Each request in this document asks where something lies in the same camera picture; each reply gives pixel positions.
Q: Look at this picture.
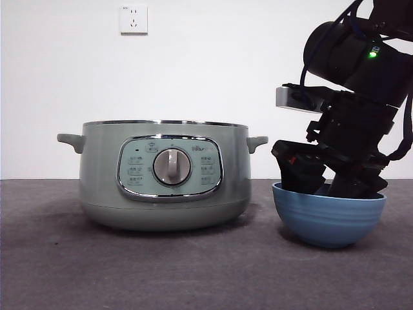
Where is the blue ribbed bowl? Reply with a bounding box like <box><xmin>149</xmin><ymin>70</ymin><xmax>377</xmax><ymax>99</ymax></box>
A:
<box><xmin>272</xmin><ymin>181</ymin><xmax>387</xmax><ymax>249</ymax></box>

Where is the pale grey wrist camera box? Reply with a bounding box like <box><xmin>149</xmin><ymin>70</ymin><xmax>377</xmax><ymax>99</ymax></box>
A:
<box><xmin>276</xmin><ymin>83</ymin><xmax>325</xmax><ymax>114</ymax></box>

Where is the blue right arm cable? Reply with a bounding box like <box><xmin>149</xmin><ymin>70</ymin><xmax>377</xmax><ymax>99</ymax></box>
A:
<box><xmin>299</xmin><ymin>5</ymin><xmax>370</xmax><ymax>96</ymax></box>

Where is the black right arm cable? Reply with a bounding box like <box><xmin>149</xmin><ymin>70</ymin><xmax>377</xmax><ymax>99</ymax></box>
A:
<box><xmin>385</xmin><ymin>93</ymin><xmax>413</xmax><ymax>161</ymax></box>

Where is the white wall socket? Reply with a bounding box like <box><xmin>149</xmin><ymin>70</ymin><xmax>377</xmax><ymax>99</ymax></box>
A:
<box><xmin>119</xmin><ymin>5</ymin><xmax>148</xmax><ymax>36</ymax></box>

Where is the pale green electric steamer pot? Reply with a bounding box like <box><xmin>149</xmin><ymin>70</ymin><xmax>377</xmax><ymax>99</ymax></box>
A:
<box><xmin>57</xmin><ymin>119</ymin><xmax>269</xmax><ymax>232</ymax></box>

